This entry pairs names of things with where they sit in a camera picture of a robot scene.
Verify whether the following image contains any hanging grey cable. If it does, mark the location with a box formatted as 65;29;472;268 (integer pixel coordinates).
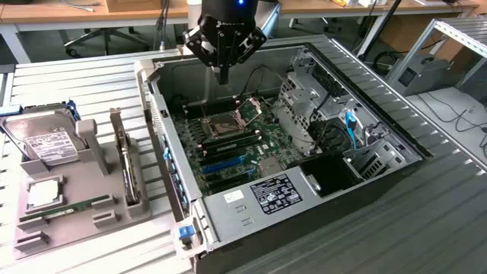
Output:
154;0;171;51

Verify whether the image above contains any black slanted pole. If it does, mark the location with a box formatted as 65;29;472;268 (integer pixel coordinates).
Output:
357;0;405;62

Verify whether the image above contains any open black PC case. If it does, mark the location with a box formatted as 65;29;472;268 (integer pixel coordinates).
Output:
134;33;436;274

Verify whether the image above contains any cardboard box on desk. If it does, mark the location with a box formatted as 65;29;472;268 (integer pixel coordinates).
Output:
105;0;165;13

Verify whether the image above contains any silver power supply with label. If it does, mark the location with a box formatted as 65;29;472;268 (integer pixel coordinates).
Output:
201;166;326;249

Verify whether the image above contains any large brown cardboard box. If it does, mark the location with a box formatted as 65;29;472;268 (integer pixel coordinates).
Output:
380;13;476;59

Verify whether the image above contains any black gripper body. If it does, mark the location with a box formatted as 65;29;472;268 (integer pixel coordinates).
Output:
201;0;262;34

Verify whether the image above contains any silver slotted disk bay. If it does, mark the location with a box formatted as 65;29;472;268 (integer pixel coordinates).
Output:
341;139;413;181

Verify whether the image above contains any coiled black floor cable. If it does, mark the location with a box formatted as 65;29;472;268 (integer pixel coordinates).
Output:
376;50;402;72

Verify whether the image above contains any thin black table cable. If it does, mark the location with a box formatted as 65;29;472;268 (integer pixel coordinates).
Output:
417;91;487;134

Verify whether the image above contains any silver perforated disk bay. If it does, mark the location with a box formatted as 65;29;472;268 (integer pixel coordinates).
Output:
274;70;333;156

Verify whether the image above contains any wooden desk white frame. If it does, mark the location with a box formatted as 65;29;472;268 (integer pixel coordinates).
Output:
0;0;191;65
279;0;481;57

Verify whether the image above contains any grey plastic parts rack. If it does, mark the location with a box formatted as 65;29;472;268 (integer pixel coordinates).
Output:
14;119;154;260

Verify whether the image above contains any CPU socket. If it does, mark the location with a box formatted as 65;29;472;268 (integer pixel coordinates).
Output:
205;114;245;138

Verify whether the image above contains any black RAM slot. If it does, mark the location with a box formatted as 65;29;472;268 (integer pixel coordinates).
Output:
182;98;239;111

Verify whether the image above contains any white cable with plug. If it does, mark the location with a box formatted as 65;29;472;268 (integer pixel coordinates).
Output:
61;0;103;13

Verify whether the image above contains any hard disk with blue carrier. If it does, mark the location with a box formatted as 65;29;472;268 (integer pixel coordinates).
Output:
0;99;91;167

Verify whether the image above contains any metal socket cover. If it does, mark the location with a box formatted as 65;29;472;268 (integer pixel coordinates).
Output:
234;96;266;126

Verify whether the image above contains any black expansion slot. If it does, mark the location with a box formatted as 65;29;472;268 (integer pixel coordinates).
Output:
205;171;251;186
209;178;253;194
198;148;245;167

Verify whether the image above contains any silver CPU chip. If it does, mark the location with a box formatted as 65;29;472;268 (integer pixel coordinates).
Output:
26;180;63;208

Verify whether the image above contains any thin metal locking lever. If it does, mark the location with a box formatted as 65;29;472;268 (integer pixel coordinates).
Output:
198;95;210;123

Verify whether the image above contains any aluminium profile frame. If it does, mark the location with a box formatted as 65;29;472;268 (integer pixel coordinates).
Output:
384;17;487;96

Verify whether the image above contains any grey equipment box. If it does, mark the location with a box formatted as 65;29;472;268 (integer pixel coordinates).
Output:
396;55;464;97

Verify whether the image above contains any black office chair base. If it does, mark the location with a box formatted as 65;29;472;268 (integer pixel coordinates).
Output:
63;26;151;58
289;17;343;34

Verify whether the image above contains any green graphics card metal bracket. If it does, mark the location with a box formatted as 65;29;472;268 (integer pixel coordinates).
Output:
110;107;143;207

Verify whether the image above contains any green motherboard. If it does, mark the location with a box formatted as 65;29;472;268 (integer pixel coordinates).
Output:
170;95;295;198

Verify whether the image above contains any blue disk wire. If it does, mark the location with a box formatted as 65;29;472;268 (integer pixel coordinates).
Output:
343;110;362;151

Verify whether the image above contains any blue case latch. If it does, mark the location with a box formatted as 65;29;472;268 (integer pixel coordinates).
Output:
177;224;194;240

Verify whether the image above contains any silver chipset heatsink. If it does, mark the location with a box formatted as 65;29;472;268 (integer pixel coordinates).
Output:
257;158;286;176

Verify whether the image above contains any black wire bundle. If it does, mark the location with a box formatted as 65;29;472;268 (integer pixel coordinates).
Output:
307;85;354;157

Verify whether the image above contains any green RAM stick white label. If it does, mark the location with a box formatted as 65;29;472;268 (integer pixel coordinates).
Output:
18;196;111;223

